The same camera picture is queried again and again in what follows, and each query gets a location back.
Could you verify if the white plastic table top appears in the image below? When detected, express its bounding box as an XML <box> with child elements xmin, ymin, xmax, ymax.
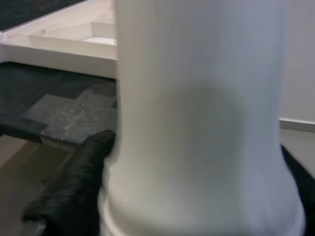
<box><xmin>0</xmin><ymin>0</ymin><xmax>119</xmax><ymax>80</ymax></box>

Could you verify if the white plastic table leg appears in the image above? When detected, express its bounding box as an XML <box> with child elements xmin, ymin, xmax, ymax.
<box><xmin>98</xmin><ymin>0</ymin><xmax>307</xmax><ymax>236</ymax></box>

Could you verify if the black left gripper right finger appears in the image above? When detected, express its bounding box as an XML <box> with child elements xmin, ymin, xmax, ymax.
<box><xmin>280</xmin><ymin>145</ymin><xmax>315</xmax><ymax>236</ymax></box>

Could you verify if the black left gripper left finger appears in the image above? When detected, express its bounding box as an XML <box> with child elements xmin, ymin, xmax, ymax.
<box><xmin>22</xmin><ymin>130</ymin><xmax>116</xmax><ymax>236</ymax></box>

